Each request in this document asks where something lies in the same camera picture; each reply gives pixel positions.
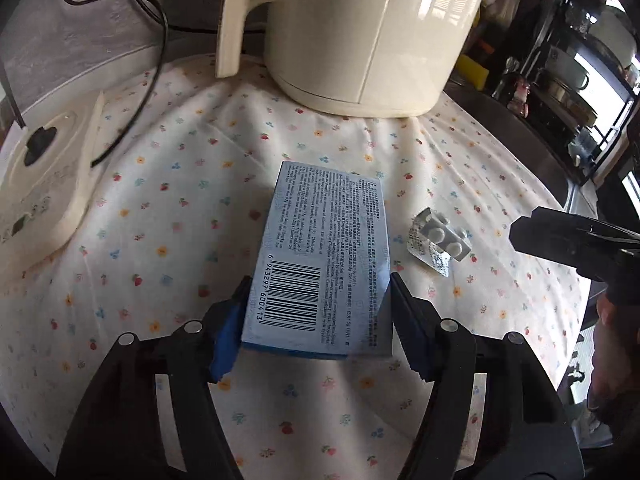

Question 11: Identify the stainless steel sink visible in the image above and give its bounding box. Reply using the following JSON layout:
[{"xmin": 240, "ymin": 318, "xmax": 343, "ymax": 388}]
[{"xmin": 445, "ymin": 80, "xmax": 598, "ymax": 219}]

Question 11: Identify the black power cable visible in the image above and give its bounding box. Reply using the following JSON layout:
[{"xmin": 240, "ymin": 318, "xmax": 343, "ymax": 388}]
[{"xmin": 0, "ymin": 0, "xmax": 222, "ymax": 169}]

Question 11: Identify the floral white tablecloth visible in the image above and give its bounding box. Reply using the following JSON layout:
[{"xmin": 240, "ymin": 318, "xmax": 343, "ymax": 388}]
[{"xmin": 1, "ymin": 56, "xmax": 589, "ymax": 469}]

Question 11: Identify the cream air fryer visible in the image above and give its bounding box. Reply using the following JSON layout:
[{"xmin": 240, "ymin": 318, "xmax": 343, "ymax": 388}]
[{"xmin": 216, "ymin": 0, "xmax": 482, "ymax": 118}]

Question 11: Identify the blue white medicine box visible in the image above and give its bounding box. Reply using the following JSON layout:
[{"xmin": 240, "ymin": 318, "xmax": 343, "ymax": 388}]
[{"xmin": 242, "ymin": 162, "xmax": 393, "ymax": 359}]

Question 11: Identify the small pink bottle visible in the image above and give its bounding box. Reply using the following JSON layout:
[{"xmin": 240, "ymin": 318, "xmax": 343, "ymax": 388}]
[{"xmin": 506, "ymin": 76, "xmax": 530, "ymax": 118}]

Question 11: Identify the person's right hand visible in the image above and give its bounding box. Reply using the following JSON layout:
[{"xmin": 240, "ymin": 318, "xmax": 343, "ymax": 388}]
[{"xmin": 588, "ymin": 292, "xmax": 639, "ymax": 411}]

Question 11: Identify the black dish rack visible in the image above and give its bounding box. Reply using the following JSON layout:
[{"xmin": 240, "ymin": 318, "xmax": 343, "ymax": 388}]
[{"xmin": 489, "ymin": 0, "xmax": 639, "ymax": 180}]

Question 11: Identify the silver pill blister pack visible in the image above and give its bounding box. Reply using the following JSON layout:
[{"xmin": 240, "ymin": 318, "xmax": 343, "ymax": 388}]
[{"xmin": 407, "ymin": 208, "xmax": 471, "ymax": 278}]

